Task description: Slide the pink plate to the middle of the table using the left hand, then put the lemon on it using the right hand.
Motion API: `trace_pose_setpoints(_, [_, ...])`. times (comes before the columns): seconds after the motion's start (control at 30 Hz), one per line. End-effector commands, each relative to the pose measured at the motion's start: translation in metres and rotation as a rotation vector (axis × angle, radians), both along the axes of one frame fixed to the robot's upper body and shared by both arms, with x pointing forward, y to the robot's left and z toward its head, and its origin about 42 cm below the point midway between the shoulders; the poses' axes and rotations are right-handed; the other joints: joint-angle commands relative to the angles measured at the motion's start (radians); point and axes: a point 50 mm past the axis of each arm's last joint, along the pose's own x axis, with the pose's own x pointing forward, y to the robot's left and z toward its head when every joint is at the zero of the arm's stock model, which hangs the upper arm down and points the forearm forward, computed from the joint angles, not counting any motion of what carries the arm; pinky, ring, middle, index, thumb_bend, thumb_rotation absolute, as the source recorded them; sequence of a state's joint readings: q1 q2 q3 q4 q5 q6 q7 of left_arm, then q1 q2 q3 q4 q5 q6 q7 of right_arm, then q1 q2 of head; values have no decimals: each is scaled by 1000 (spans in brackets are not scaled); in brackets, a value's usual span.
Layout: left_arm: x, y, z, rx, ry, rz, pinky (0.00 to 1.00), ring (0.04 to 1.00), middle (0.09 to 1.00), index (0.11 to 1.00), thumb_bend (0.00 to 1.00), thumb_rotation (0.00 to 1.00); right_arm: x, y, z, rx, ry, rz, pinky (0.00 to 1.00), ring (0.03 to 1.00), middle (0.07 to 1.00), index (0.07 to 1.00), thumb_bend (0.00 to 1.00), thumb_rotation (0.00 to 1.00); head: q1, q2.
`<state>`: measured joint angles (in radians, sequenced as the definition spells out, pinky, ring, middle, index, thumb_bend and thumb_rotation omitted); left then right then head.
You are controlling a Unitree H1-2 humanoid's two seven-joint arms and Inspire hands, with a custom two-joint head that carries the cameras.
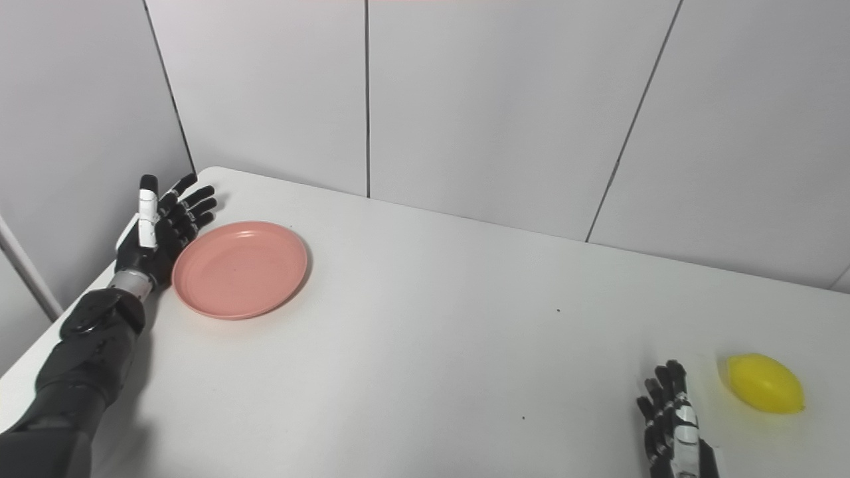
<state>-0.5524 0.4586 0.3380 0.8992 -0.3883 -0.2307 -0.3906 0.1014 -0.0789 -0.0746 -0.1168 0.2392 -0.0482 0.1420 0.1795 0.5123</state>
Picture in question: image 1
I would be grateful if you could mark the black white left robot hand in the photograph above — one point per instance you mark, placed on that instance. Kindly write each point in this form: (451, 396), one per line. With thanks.
(149, 239)

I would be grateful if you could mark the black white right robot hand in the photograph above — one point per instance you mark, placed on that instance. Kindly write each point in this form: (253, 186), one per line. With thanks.
(680, 431)

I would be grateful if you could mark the pink round plate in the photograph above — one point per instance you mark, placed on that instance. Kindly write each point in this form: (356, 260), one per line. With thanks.
(239, 269)

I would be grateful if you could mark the yellow lemon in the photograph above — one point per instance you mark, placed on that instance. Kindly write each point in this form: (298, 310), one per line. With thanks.
(764, 384)

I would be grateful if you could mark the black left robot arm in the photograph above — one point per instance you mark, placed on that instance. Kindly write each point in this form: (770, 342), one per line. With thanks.
(80, 372)

